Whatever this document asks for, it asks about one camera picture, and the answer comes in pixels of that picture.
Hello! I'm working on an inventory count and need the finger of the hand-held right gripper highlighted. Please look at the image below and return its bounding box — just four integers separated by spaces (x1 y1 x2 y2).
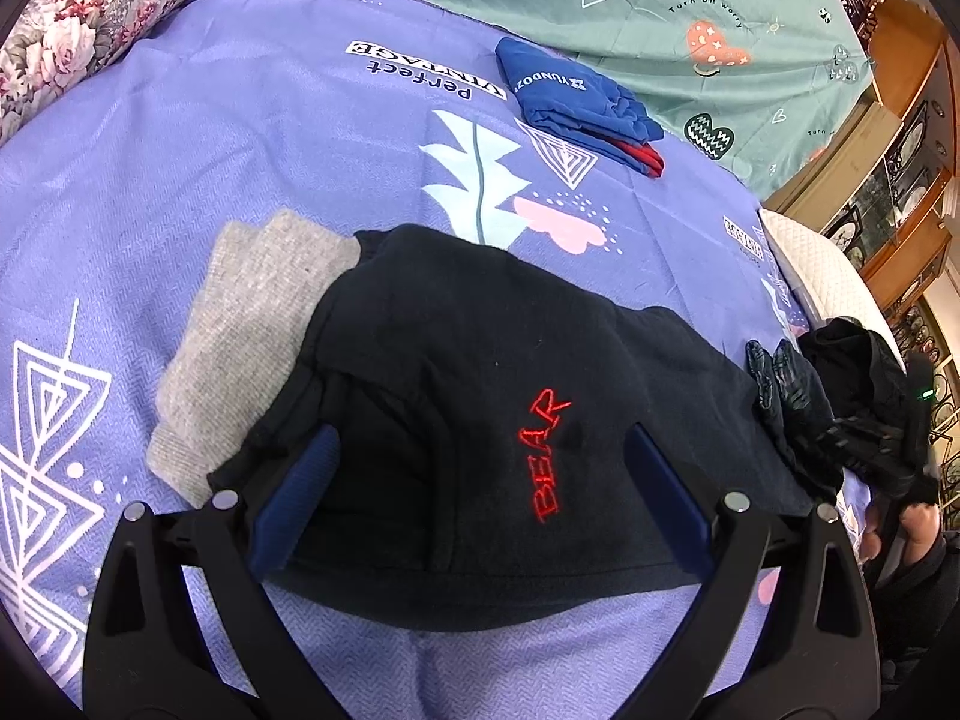
745 340 776 412
771 339 842 497

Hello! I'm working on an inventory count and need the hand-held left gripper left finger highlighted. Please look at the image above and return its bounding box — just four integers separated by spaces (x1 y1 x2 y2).
82 424 340 720

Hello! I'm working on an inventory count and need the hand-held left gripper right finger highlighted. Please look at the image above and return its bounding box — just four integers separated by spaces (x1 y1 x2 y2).
624 422 878 720

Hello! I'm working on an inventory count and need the black sweatshirt with grey sleeves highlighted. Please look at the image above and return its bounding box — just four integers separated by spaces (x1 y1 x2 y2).
146 210 841 610

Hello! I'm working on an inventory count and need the person's right forearm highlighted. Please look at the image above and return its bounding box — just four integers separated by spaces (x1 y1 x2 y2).
862 529 960 698

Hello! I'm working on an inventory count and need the person's right hand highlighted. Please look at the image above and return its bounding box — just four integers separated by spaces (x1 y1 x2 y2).
857 499 940 587

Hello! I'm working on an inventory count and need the wooden display cabinet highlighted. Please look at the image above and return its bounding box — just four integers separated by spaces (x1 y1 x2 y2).
765 0 960 526

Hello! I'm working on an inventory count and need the folded blue garment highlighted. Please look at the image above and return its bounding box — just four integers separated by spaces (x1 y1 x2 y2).
495 36 667 179

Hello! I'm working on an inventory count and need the purple printed bedsheet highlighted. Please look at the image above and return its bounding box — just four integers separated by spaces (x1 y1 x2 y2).
0 0 901 720

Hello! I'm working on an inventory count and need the green heart-print sheet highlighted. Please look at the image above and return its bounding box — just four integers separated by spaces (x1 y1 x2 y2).
292 0 877 200

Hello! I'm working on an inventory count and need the floral red white pillow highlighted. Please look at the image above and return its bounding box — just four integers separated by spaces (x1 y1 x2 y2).
0 0 218 147

